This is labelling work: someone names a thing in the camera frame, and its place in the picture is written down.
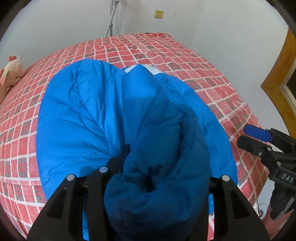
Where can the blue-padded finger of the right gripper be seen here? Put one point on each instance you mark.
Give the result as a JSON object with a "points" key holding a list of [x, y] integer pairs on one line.
{"points": [[258, 133]]}

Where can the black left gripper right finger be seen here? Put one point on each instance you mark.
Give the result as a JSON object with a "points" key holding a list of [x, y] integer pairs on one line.
{"points": [[234, 216]]}

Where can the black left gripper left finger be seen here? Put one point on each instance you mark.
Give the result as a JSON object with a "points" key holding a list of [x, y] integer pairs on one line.
{"points": [[62, 216]]}

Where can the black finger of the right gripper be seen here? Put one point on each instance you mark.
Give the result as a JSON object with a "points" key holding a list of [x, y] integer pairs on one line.
{"points": [[253, 146]]}

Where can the blue puffer jacket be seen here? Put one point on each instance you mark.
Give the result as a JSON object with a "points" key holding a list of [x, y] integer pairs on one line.
{"points": [[92, 109]]}

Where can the red plaid bed cover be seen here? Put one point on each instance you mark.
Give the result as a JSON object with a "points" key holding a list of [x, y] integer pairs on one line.
{"points": [[22, 197]]}

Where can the pink plush toy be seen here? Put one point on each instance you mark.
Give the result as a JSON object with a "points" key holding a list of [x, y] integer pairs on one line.
{"points": [[11, 74]]}

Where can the wooden door frame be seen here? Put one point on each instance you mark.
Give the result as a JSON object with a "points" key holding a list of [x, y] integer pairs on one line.
{"points": [[280, 74]]}

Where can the yellow wall socket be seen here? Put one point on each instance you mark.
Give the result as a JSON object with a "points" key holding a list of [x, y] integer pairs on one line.
{"points": [[158, 14]]}

